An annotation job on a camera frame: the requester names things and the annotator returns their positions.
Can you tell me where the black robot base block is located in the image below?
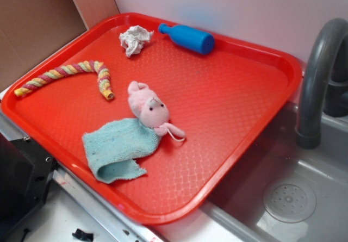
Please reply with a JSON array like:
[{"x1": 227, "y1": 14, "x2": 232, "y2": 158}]
[{"x1": 1, "y1": 135, "x2": 55, "y2": 236}]

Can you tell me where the black tape scrap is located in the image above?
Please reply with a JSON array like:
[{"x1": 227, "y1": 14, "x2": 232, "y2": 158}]
[{"x1": 72, "y1": 228, "x2": 94, "y2": 242}]

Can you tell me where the pink plush bunny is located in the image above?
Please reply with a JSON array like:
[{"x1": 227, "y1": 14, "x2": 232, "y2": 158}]
[{"x1": 128, "y1": 81, "x2": 186, "y2": 142}]

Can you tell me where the red plastic tray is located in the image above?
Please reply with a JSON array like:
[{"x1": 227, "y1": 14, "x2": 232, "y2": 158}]
[{"x1": 1, "y1": 13, "x2": 302, "y2": 225}]

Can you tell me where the brown cardboard box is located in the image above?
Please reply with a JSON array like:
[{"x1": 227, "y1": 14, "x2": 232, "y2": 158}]
[{"x1": 1, "y1": 0, "x2": 119, "y2": 91}]

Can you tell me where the grey toy faucet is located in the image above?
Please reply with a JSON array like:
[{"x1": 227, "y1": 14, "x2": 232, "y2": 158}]
[{"x1": 296, "y1": 18, "x2": 347, "y2": 149}]

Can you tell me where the multicolour twisted rope toy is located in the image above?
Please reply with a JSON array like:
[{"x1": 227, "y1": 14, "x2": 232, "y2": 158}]
[{"x1": 14, "y1": 60, "x2": 115, "y2": 100}]

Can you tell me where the crumpled white paper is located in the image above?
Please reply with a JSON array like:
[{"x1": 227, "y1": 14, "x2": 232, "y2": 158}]
[{"x1": 119, "y1": 25, "x2": 154, "y2": 58}]

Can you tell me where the grey toy sink basin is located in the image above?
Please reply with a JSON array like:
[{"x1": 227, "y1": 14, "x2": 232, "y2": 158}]
[{"x1": 202, "y1": 103, "x2": 347, "y2": 241}]

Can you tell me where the blue plastic bottle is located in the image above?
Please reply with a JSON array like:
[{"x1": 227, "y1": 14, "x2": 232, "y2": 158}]
[{"x1": 158, "y1": 23, "x2": 215, "y2": 54}]

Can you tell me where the light blue towel cloth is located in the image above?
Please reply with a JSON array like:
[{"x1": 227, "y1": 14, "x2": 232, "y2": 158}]
[{"x1": 82, "y1": 119, "x2": 161, "y2": 184}]

